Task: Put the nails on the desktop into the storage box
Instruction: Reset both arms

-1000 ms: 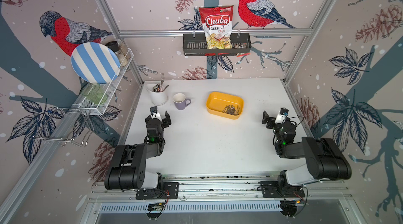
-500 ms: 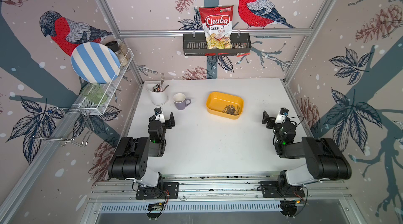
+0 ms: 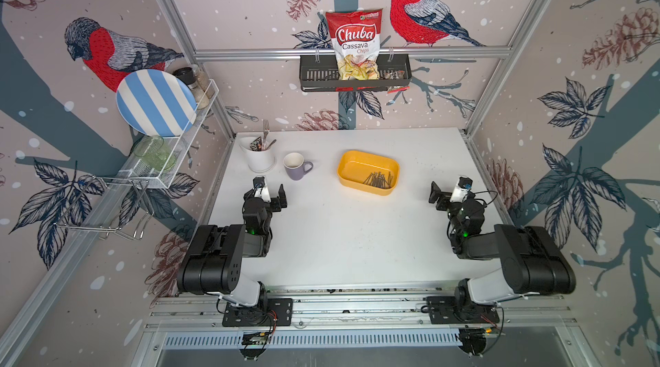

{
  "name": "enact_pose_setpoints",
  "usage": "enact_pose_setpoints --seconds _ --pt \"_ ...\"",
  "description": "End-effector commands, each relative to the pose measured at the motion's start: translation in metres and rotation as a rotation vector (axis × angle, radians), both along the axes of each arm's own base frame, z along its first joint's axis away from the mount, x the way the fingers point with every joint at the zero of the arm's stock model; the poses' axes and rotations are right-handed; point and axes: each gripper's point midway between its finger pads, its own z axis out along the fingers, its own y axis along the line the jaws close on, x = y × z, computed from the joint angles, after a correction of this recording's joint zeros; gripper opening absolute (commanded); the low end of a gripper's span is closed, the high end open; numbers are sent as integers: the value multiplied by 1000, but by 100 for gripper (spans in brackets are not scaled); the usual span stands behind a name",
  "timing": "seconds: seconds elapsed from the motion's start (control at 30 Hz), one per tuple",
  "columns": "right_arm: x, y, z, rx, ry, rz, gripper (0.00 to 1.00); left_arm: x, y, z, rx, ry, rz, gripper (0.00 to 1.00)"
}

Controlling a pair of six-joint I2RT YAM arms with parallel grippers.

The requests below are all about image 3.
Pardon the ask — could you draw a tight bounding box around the yellow plastic storage box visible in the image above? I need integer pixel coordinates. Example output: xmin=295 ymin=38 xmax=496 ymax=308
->
xmin=337 ymin=150 xmax=400 ymax=196

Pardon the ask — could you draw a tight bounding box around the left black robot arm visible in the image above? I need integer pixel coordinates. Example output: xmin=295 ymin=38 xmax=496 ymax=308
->
xmin=176 ymin=176 xmax=288 ymax=310

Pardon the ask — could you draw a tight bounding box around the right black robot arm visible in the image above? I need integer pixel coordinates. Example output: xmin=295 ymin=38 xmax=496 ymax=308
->
xmin=429 ymin=176 xmax=577 ymax=308

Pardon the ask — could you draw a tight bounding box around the white utensil holder cup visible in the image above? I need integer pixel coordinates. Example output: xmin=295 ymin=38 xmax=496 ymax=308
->
xmin=238 ymin=136 xmax=276 ymax=173

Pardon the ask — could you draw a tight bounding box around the purple grey mug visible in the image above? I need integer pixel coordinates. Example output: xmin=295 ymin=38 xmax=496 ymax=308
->
xmin=283 ymin=152 xmax=314 ymax=181

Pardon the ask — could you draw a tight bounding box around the metal fork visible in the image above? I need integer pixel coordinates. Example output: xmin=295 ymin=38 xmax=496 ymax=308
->
xmin=261 ymin=119 xmax=270 ymax=151

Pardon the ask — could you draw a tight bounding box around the green glass bowl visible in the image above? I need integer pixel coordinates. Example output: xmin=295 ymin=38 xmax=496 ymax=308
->
xmin=132 ymin=136 xmax=176 ymax=172

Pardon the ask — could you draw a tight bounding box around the blue white striped plate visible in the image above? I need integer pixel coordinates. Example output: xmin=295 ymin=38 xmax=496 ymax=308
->
xmin=116 ymin=69 xmax=198 ymax=138

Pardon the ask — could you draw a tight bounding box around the black lid spice jar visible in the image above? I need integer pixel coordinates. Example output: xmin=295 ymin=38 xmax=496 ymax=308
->
xmin=173 ymin=66 xmax=209 ymax=109

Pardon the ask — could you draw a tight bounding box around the red Chuba chips bag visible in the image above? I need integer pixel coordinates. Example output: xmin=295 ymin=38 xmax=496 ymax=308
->
xmin=326 ymin=9 xmax=383 ymax=81

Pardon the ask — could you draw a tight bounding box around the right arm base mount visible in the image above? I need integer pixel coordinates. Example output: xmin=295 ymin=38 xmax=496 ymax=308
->
xmin=420 ymin=279 xmax=505 ymax=356

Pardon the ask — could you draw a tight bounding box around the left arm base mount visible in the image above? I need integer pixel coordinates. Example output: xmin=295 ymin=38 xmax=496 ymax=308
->
xmin=221 ymin=291 xmax=294 ymax=361

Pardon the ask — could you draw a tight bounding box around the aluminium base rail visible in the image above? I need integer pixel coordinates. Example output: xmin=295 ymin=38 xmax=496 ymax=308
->
xmin=136 ymin=289 xmax=578 ymax=362

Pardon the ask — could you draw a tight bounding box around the black wire wall basket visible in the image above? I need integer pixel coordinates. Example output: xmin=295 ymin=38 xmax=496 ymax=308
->
xmin=299 ymin=54 xmax=412 ymax=92

